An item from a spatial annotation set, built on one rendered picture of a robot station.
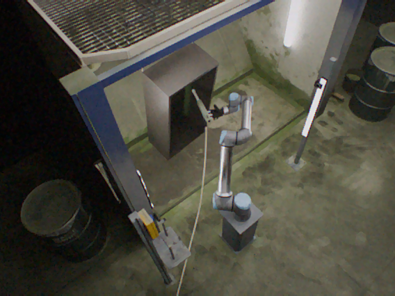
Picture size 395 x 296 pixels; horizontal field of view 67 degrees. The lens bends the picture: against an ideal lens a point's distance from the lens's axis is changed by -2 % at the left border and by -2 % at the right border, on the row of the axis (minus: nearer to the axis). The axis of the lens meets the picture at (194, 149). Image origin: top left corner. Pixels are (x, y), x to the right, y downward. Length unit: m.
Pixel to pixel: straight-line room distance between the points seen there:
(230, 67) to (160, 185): 2.15
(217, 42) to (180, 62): 2.04
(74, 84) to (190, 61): 1.28
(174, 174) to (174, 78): 1.63
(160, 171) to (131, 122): 0.78
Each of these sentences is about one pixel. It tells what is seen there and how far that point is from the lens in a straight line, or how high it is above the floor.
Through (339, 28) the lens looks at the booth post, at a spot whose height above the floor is 1.41.
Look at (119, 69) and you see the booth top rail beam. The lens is 1.82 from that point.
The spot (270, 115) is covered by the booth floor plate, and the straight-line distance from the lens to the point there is 4.58.
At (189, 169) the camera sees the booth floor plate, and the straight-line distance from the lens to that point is 3.96.
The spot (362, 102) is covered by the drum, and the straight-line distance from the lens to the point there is 4.76.
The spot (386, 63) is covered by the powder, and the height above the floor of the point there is 0.86.
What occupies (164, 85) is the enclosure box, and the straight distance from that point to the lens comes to 2.61.
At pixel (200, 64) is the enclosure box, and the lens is 2.79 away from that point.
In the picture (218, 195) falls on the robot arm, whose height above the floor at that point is 0.93.
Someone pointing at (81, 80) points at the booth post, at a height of 2.29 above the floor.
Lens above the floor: 3.36
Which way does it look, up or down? 53 degrees down
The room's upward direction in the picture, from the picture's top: 6 degrees counter-clockwise
